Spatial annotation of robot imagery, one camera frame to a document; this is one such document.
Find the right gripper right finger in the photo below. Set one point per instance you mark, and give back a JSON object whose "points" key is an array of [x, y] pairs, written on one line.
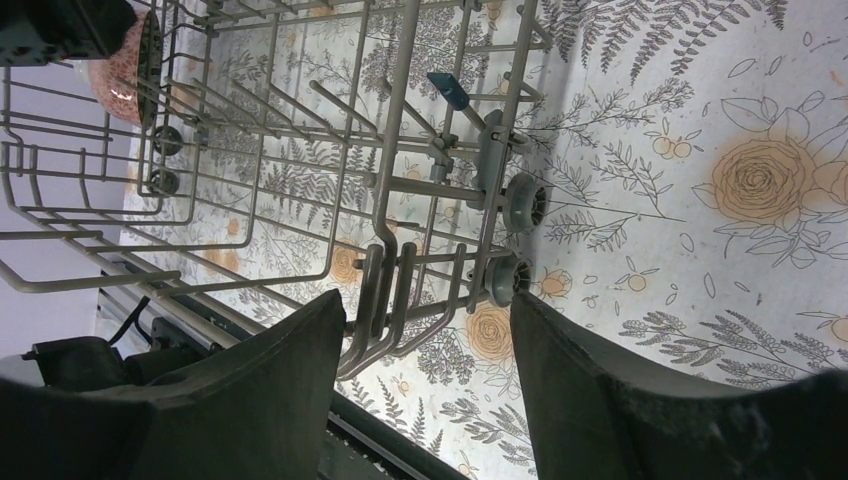
{"points": [[597, 410]]}

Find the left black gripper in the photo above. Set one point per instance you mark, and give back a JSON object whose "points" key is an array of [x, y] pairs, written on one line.
{"points": [[38, 32]]}

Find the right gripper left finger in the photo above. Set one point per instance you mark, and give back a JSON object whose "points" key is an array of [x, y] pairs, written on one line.
{"points": [[172, 411]]}

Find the floral tablecloth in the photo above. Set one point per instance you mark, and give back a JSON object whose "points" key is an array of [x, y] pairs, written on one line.
{"points": [[695, 158]]}

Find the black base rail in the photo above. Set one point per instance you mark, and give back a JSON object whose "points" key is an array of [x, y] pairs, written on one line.
{"points": [[232, 371]]}

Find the grey wire dish rack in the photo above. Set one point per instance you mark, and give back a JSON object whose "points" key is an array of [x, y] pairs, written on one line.
{"points": [[397, 184]]}

